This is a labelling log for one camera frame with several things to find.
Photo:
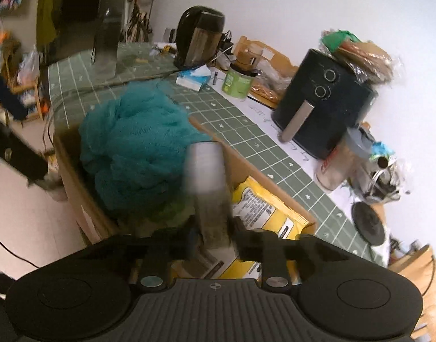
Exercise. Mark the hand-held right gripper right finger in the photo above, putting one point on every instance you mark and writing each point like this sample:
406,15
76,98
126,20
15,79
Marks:
237,238

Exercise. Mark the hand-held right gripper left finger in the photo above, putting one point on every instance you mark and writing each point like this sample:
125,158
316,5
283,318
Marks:
192,242

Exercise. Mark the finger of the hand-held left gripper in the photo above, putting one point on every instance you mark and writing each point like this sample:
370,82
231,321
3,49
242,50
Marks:
7,96
21,160

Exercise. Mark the yellow plastic packet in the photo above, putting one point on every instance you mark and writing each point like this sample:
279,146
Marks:
260,206

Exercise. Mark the brown cardboard box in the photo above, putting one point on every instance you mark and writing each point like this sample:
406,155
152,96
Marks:
79,192

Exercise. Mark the teal bath loofah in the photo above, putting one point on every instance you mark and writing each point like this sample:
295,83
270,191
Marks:
132,142

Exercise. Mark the olive hanging cloth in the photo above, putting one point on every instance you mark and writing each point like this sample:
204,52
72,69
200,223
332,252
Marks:
48,10

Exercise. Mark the grey lid shaker bottle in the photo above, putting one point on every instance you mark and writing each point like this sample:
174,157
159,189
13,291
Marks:
339,171

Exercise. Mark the black kettle base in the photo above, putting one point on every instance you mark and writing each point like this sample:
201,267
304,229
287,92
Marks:
367,222

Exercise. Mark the orange snack bag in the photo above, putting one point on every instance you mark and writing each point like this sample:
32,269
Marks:
267,94

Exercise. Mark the black air fryer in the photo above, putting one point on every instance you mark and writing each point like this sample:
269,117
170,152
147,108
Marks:
328,121

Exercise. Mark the green jar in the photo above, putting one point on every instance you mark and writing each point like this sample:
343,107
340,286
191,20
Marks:
237,83

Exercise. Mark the small dark tube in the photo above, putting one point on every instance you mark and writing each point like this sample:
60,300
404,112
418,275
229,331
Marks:
215,78

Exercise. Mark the blue white tissue pack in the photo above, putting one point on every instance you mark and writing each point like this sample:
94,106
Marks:
193,78

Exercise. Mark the light blue packets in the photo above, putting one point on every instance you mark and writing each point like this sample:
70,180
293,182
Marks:
381,151

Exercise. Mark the light wooden chair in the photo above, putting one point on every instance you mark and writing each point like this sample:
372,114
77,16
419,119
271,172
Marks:
417,267

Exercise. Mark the dark electric kettle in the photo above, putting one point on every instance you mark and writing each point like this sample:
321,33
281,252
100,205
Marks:
200,39

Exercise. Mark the green plastic bag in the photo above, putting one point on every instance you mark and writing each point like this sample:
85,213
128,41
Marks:
339,41

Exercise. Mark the plastic bag of bread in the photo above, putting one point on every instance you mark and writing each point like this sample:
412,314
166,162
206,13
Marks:
371,57

